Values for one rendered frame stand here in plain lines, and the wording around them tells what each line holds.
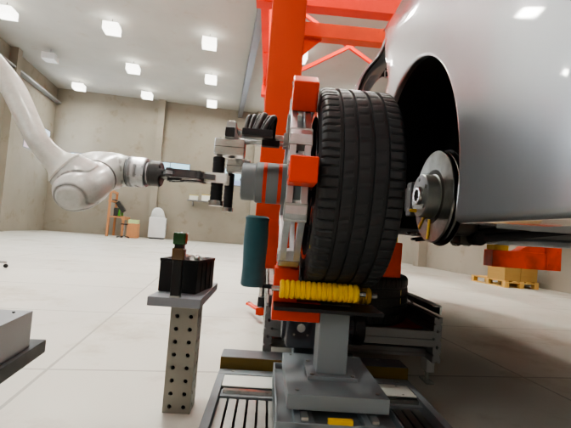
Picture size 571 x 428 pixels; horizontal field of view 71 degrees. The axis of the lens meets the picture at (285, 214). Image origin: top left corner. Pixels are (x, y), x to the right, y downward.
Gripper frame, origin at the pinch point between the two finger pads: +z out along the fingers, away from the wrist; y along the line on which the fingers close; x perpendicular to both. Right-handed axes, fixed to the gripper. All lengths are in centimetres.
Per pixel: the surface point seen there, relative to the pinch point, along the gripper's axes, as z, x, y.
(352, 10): 91, 239, -311
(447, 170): 73, 10, -6
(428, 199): 68, 0, -10
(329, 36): 61, 178, -255
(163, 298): -15.2, -38.4, -10.5
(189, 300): -6.8, -38.4, -10.5
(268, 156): 14, 19, -60
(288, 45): 19, 72, -60
